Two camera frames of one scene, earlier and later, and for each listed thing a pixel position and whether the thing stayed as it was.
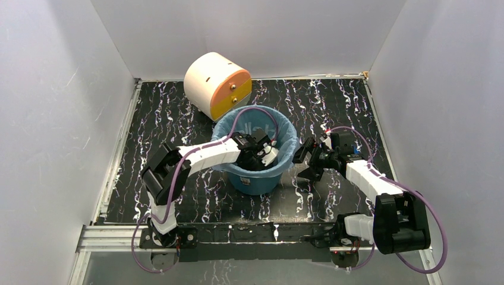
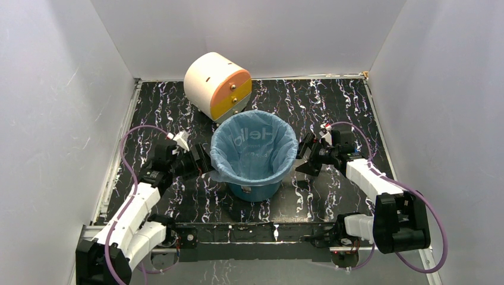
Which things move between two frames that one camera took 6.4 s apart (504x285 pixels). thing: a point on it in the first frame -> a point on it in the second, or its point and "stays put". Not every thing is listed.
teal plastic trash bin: (254, 186) -> (254, 193)
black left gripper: (261, 164) -> (204, 163)
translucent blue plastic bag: (245, 120) stays put
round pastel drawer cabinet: (214, 85) stays put
